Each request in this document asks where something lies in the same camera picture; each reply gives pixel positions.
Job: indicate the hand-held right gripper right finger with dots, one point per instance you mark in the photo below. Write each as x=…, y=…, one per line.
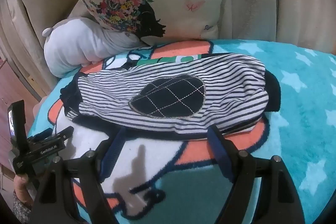
x=220, y=149

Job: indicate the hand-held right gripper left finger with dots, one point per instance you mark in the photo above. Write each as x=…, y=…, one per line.
x=113, y=151

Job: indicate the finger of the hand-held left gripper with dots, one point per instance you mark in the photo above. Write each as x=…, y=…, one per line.
x=64, y=132
x=40, y=134

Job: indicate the striped pants with navy patch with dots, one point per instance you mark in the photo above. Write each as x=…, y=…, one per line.
x=168, y=98

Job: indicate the person's left hand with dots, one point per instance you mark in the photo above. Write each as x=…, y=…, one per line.
x=20, y=186

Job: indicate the reddish wooden cabinet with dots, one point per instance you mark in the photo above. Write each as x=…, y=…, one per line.
x=13, y=87

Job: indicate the grey plush pillow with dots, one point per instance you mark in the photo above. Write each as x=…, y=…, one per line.
x=76, y=45

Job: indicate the turquoise printed blanket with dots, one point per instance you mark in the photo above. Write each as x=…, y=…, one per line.
x=296, y=98

